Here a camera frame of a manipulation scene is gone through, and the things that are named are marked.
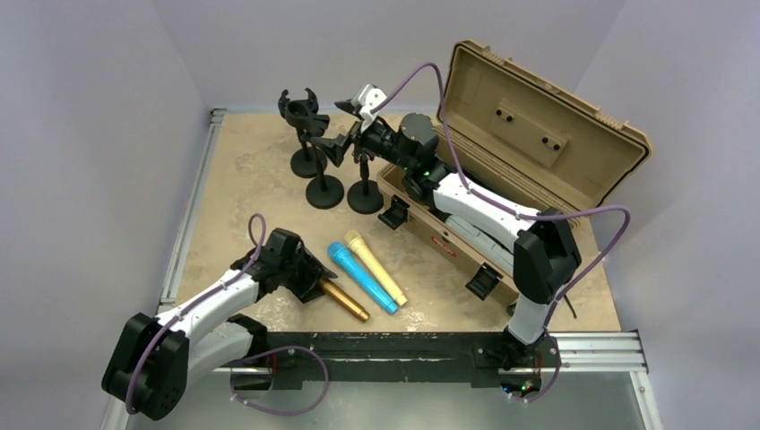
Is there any black stand with blue mic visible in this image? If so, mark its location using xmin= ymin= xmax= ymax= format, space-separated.
xmin=347 ymin=149 xmax=384 ymax=215

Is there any cream beige microphone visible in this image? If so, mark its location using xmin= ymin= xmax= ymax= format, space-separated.
xmin=343 ymin=229 xmax=408 ymax=306

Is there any yellow black tool on table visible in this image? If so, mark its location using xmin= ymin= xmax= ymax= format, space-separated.
xmin=563 ymin=292 xmax=578 ymax=320

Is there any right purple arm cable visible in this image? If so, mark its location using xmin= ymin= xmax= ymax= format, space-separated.
xmin=374 ymin=62 xmax=632 ymax=328

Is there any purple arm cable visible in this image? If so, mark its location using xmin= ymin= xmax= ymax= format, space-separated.
xmin=374 ymin=62 xmax=632 ymax=328
xmin=125 ymin=212 xmax=268 ymax=416

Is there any grey device in case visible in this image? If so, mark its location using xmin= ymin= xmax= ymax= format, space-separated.
xmin=445 ymin=215 xmax=514 ymax=277

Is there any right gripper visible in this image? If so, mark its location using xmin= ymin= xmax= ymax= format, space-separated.
xmin=312 ymin=99 xmax=415 ymax=173

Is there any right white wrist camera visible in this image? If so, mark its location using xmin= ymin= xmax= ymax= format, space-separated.
xmin=353 ymin=84 xmax=387 ymax=133

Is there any black shock mount mic stand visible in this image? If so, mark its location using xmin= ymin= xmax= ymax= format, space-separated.
xmin=278 ymin=88 xmax=330 ymax=178

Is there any black stand with brown mic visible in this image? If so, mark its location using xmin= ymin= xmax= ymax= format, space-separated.
xmin=298 ymin=113 xmax=344 ymax=210

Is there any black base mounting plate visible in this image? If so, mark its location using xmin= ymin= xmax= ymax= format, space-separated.
xmin=222 ymin=331 xmax=558 ymax=391

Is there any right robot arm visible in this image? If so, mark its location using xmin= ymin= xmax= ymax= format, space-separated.
xmin=311 ymin=113 xmax=582 ymax=365

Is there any brown gold microphone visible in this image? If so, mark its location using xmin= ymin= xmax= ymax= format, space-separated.
xmin=319 ymin=278 xmax=370 ymax=323

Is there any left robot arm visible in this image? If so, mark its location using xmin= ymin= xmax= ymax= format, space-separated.
xmin=101 ymin=228 xmax=337 ymax=421

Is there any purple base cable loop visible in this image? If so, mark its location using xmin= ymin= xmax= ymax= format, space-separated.
xmin=229 ymin=347 xmax=332 ymax=417

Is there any tan plastic tool case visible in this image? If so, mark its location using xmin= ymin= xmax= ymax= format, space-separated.
xmin=378 ymin=40 xmax=652 ymax=297

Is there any blue microphone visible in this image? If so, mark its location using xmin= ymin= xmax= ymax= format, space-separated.
xmin=327 ymin=241 xmax=399 ymax=314

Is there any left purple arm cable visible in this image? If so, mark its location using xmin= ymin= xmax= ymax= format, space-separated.
xmin=125 ymin=212 xmax=268 ymax=416

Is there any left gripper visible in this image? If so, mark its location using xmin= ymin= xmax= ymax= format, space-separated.
xmin=278 ymin=245 xmax=334 ymax=302

